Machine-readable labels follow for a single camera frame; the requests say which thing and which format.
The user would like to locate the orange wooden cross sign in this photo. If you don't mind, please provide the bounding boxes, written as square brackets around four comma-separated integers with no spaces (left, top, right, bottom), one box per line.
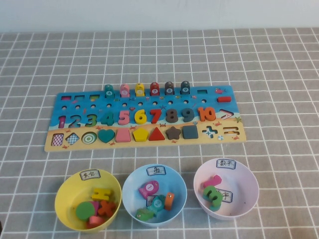
[97,200,117,218]

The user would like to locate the pink wooden numeral five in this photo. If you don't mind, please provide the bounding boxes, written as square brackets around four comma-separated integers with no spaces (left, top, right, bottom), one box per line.
[118,110,131,125]

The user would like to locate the pink wooden trapezoid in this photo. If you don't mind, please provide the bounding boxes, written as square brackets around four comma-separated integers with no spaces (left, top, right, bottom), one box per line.
[115,129,132,143]

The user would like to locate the dark grey fish number nine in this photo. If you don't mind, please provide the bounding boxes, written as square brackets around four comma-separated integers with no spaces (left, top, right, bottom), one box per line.
[179,80,191,96]

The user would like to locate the teal wooden fish number four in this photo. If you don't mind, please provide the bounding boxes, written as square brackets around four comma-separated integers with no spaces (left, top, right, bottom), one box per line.
[104,84,115,98]

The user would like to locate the pink wooden fish number five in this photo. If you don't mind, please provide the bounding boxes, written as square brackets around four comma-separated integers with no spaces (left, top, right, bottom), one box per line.
[119,84,131,98]

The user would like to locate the coral pink wooden block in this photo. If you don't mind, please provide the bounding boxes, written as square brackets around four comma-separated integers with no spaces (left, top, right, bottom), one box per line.
[86,215,106,229]

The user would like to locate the teal wooden numeral four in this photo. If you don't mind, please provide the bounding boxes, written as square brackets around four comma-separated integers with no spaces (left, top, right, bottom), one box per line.
[101,111,116,126]

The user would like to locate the yellow wooden fish number six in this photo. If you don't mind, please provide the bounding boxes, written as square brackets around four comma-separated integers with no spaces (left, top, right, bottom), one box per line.
[135,83,146,97]

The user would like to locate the brown wooden numeral eight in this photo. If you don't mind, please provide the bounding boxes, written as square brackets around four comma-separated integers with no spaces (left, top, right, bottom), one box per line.
[165,108,179,123]

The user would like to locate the red wooden triangle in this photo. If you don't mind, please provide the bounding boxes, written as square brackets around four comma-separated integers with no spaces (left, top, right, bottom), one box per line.
[149,126,166,141]

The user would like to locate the yellow wooden pentagon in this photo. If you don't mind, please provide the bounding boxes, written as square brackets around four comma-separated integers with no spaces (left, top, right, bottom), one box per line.
[132,128,150,142]

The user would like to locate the yellow plastic bowl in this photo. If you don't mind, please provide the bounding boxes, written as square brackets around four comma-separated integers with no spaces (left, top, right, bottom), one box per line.
[54,169,123,234]

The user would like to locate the green wooden disc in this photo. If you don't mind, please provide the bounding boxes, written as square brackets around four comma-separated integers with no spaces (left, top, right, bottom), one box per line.
[75,201,97,221]

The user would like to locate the colourful wooden puzzle board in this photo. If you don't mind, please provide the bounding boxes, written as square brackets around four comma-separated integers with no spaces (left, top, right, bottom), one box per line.
[44,85,247,153]

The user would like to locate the teal wooden numeral two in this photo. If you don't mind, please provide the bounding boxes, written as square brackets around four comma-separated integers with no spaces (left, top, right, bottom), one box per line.
[202,195,221,212]

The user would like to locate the red wooden numeral seven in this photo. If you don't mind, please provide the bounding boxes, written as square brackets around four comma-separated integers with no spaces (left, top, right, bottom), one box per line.
[149,109,163,124]

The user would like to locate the yellow wooden numeral six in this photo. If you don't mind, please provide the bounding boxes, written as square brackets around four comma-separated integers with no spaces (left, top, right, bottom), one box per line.
[134,109,148,124]

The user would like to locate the pink plastic bowl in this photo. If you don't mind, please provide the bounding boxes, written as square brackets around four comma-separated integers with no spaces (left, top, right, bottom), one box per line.
[193,158,260,221]

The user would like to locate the brown wooden star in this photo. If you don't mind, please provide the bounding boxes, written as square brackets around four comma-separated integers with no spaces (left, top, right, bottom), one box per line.
[165,125,182,140]

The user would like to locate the orange wooden numeral ten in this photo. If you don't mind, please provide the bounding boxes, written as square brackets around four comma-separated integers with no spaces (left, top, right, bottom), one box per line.
[198,107,216,122]

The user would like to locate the grey-blue wooden numeral nine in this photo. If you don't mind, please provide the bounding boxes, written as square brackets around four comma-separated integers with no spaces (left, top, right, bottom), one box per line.
[181,108,195,123]

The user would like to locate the yellow wooden equals sign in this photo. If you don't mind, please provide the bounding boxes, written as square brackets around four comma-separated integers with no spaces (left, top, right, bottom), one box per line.
[91,188,113,202]

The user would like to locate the teal wooden fish number two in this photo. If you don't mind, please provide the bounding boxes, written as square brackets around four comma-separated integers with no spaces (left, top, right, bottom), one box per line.
[147,194,166,215]

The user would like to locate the magenta wooden numeral one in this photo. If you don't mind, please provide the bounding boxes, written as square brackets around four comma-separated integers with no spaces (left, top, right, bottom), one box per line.
[200,174,223,190]

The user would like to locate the orange wooden fish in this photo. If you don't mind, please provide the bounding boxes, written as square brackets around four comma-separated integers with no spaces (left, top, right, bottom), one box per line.
[163,191,174,211]

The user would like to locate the green wooden numeral three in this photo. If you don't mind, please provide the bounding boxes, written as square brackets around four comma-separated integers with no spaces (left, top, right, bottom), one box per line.
[202,185,223,207]

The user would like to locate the light blue plastic bowl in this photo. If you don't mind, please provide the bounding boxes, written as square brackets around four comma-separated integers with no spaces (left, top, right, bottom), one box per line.
[122,163,188,227]

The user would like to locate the red wooden fish number seven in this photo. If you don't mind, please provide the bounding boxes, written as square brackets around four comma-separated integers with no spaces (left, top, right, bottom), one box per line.
[149,82,160,97]

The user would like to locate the magenta wooden fish number one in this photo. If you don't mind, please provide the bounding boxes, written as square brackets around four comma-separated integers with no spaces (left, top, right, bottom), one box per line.
[138,180,160,200]

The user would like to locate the green wooden fish number three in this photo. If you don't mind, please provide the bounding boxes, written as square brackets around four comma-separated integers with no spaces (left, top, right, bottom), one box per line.
[135,208,153,222]

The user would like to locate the brown wooden fish number eight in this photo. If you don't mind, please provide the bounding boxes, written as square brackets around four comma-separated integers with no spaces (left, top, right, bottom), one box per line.
[164,81,175,96]

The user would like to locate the dark grey wooden square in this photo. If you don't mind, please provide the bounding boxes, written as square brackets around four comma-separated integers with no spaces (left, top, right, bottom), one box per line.
[182,125,199,139]

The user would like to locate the teal wooden heart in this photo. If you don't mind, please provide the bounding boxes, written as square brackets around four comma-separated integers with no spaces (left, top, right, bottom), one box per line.
[97,129,116,144]

